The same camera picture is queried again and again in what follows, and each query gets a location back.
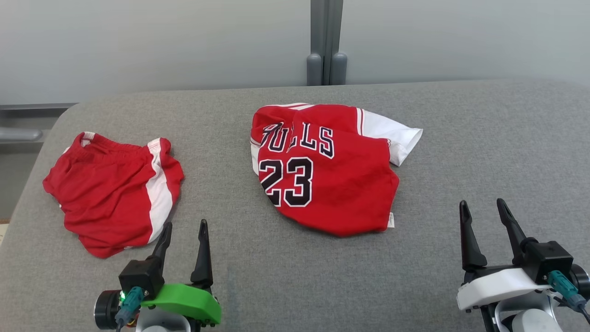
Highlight red shorts with white stripe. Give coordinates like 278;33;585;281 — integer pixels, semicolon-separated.
42;131;185;259

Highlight grey cylindrical handle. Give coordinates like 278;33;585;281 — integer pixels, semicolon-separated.
0;127;44;142

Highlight right cable with teal connector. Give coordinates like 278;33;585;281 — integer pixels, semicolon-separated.
547;270;590;324

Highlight dark grey wall ledge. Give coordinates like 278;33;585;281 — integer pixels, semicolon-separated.
0;103;78;119

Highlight left cable with teal connector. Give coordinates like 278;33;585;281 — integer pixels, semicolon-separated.
114;286;145;332

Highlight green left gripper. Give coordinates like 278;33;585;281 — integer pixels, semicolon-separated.
140;219;222;326

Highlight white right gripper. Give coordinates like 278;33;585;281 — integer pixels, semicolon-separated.
456;198;551;312

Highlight cable with teal connector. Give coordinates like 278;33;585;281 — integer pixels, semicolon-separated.
547;270;590;324
114;286;145;332

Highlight red Bulls 23 jersey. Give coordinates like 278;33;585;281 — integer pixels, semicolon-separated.
250;102;424;238

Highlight grey double partition post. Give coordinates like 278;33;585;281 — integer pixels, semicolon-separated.
307;0;348;86

